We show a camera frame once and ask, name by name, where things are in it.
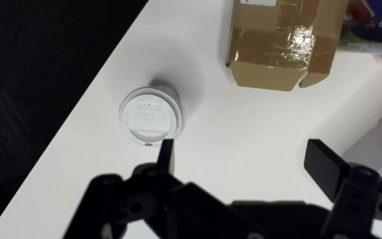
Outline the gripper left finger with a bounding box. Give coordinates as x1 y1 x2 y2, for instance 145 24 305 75
62 139 261 239

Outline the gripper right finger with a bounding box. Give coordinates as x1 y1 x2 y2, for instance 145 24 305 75
304 139 382 239

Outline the white cup lid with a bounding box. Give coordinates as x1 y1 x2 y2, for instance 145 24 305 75
118 87 182 146

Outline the white paper cup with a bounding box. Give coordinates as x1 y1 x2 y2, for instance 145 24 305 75
146 85 187 140

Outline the brown cardboard box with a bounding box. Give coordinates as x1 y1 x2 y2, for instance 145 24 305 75
225 0 349 92

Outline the blue plastic bag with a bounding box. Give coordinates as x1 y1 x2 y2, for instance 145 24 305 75
339 0 382 57

